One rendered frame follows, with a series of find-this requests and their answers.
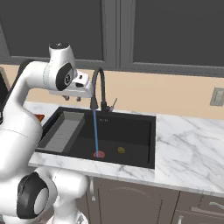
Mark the grey sink drying tray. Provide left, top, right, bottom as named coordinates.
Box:
left=37, top=110, right=87, bottom=153

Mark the grey wall outlet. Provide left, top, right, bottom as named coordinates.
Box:
left=209, top=86, right=224, bottom=107

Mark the black sink basin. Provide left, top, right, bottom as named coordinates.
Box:
left=35, top=106, right=158, bottom=171

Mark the brown base cupboard door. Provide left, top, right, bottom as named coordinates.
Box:
left=87, top=176, right=181, bottom=224
left=171, top=209, right=224, bottom=224

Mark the black curved sink faucet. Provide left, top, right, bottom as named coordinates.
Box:
left=89, top=66, right=119, bottom=116

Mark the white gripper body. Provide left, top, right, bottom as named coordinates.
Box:
left=48, top=78, right=95, bottom=99

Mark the red sink drain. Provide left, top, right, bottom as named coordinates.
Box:
left=93, top=150, right=106, bottom=159

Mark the silver drawer handle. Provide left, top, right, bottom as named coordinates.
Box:
left=208, top=200, right=224, bottom=212

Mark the dark grey wall cupboard door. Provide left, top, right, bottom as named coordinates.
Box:
left=119, top=0, right=224, bottom=79
left=0, top=0, right=120, bottom=70

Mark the blue water stream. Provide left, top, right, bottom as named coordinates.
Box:
left=92, top=108, right=101, bottom=156

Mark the orange flat object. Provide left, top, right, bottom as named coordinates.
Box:
left=34, top=114, right=46, bottom=123

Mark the brown drawer front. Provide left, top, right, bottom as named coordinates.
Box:
left=174, top=191, right=224, bottom=219

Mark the black worktop appliance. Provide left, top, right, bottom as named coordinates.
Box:
left=0, top=67, right=11, bottom=116

